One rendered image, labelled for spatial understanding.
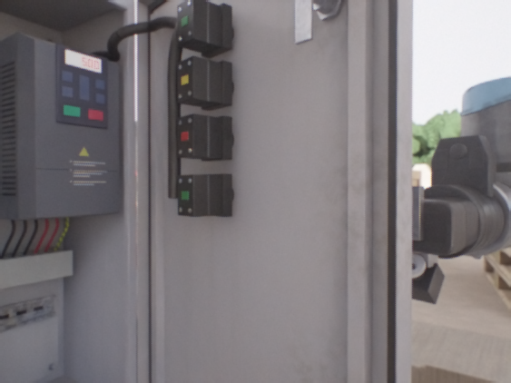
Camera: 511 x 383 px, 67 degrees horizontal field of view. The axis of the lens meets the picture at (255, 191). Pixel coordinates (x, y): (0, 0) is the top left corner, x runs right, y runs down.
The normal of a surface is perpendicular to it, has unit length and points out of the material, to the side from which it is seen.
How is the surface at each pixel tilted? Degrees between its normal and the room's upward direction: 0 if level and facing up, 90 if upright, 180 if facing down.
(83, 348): 90
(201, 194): 90
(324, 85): 90
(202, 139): 90
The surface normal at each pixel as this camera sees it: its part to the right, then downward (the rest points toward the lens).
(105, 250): -0.58, 0.01
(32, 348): 0.82, 0.00
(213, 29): 0.67, 0.01
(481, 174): -0.74, 0.01
